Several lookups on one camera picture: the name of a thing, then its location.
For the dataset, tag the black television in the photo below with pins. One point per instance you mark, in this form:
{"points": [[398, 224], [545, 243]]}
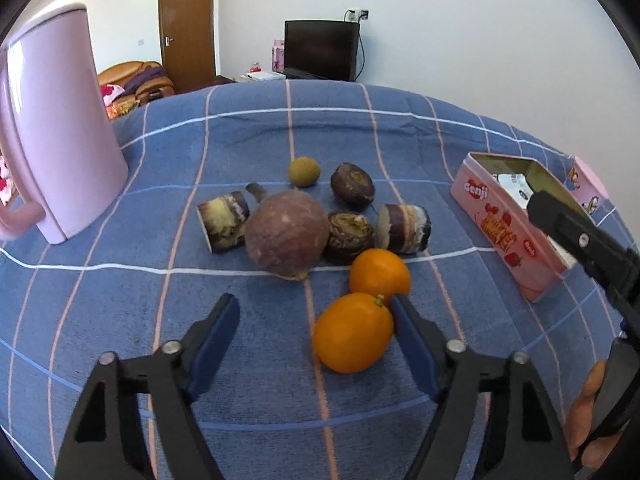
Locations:
{"points": [[320, 50]]}

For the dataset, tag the pink cartoon cup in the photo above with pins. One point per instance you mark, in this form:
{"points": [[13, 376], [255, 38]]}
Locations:
{"points": [[590, 185]]}

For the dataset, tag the blue plaid blanket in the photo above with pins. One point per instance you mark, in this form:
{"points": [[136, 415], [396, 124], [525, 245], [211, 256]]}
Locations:
{"points": [[150, 310]]}

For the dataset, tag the pink floral cushion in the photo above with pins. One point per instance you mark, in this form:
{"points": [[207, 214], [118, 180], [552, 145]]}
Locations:
{"points": [[111, 94]]}

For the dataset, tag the purple throw blanket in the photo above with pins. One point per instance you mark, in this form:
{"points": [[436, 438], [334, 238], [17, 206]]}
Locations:
{"points": [[142, 80]]}

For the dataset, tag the orange with stem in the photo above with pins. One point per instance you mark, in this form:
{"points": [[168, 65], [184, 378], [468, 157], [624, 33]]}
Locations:
{"points": [[352, 332]]}

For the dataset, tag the small yellow-green fruit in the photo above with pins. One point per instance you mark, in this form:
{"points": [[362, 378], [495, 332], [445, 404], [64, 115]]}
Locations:
{"points": [[303, 171]]}

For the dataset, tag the wall socket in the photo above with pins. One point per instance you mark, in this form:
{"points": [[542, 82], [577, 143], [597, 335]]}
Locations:
{"points": [[358, 14]]}

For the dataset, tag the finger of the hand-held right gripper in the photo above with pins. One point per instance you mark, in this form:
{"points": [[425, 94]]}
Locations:
{"points": [[575, 232]]}

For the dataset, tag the orange leather sofa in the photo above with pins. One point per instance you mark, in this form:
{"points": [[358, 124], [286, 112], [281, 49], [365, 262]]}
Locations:
{"points": [[132, 71]]}

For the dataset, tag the coffee table with snacks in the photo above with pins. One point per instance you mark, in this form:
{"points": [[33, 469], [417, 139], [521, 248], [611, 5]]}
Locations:
{"points": [[122, 107]]}

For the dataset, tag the white packet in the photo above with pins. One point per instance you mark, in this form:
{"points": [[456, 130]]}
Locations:
{"points": [[512, 184]]}

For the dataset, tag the brown wooden door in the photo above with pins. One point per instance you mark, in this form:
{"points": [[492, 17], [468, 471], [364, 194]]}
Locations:
{"points": [[187, 35]]}

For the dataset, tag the round orange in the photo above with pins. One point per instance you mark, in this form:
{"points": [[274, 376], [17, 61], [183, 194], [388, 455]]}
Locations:
{"points": [[380, 275]]}

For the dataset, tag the pink gift bag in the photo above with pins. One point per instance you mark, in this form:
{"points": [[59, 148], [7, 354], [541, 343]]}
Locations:
{"points": [[278, 57]]}

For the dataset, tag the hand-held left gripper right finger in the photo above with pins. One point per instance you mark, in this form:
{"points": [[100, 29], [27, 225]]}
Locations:
{"points": [[412, 340]]}

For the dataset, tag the pink tin box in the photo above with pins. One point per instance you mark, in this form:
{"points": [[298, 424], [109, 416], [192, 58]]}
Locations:
{"points": [[500, 230]]}

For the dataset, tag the person's right hand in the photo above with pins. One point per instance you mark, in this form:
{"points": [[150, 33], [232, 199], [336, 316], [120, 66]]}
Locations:
{"points": [[580, 420]]}

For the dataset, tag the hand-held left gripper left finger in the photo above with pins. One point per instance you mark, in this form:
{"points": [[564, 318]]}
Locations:
{"points": [[220, 332]]}

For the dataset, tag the pink electric kettle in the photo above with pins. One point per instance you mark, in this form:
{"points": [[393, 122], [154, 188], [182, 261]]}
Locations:
{"points": [[65, 135]]}

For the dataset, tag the white flat box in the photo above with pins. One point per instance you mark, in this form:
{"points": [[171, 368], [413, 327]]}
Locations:
{"points": [[262, 76]]}

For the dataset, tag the dark brown round fruit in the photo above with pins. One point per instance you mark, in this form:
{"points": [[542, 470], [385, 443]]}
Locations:
{"points": [[352, 185], [350, 237]]}

